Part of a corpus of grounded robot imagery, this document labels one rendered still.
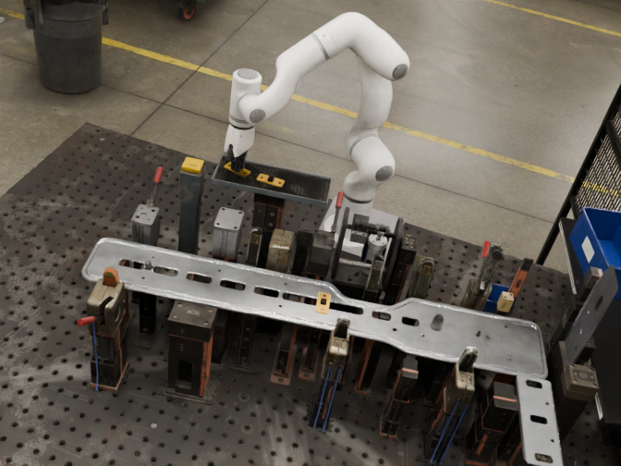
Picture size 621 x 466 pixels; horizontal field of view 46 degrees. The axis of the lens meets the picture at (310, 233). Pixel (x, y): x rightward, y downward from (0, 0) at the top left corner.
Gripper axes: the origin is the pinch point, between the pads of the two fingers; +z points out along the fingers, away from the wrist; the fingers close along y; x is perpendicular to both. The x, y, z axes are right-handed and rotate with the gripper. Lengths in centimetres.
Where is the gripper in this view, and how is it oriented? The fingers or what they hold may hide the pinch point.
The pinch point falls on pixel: (237, 163)
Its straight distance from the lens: 232.7
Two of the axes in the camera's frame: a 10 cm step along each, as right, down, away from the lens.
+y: -5.2, 4.9, -7.0
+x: 8.4, 4.3, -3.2
